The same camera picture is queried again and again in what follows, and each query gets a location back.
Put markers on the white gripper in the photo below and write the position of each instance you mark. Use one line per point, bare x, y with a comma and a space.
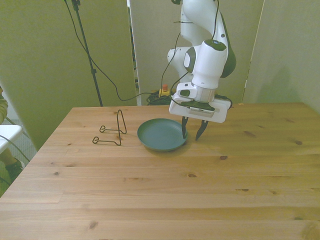
221, 111

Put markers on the teal round plate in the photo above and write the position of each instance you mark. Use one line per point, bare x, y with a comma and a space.
160, 135

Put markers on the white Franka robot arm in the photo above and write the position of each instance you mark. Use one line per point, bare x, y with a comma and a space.
210, 65

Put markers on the yellow emergency stop button box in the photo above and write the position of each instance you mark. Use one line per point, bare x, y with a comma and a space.
165, 93

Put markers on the white chair seat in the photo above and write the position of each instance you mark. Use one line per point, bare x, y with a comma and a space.
8, 135

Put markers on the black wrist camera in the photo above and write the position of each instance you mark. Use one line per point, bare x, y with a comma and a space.
197, 106

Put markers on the black camera stand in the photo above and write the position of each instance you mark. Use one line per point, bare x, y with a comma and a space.
93, 71

